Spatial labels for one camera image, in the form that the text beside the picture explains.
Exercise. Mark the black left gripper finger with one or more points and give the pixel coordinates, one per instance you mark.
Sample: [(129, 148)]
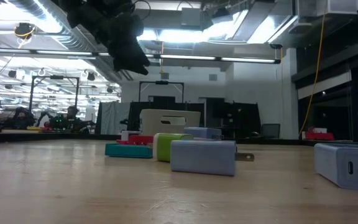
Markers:
[(138, 57), (129, 66)]

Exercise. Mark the white plastic storage bin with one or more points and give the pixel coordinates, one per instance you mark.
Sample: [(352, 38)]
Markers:
[(154, 121)]

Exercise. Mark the red wall charger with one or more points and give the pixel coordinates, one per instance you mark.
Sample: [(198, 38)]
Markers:
[(143, 139)]

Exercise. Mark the red labelled card box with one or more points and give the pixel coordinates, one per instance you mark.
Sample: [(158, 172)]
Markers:
[(122, 142)]

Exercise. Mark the teal labelled card box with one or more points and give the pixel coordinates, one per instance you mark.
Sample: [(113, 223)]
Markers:
[(126, 151)]

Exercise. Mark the green white wall charger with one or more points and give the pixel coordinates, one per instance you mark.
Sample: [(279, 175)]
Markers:
[(166, 147)]

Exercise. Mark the blue-grey wall charger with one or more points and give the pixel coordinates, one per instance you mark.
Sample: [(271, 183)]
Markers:
[(202, 133), (202, 157), (343, 165)]

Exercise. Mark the background black robot arm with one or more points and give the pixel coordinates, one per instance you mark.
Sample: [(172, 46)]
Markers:
[(22, 118)]

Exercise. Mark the grey cover sheet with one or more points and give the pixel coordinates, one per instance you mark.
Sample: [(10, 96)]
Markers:
[(110, 118)]

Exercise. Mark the long ceiling light fixture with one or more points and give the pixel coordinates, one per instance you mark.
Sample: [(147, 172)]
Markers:
[(197, 57)]

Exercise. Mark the person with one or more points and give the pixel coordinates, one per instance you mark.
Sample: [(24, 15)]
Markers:
[(70, 119)]

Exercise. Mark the black partition panels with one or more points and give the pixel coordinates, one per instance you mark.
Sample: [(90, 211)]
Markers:
[(228, 118)]

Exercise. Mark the background wooden workbench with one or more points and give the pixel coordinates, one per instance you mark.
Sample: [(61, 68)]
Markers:
[(42, 137)]

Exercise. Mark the small black dome object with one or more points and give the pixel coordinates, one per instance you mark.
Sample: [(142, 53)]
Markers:
[(255, 134)]

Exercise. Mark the red white background box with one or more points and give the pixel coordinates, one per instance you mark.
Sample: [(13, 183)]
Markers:
[(319, 136)]

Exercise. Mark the black metal gantry frame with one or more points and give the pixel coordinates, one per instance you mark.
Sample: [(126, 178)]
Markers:
[(31, 93), (162, 82)]

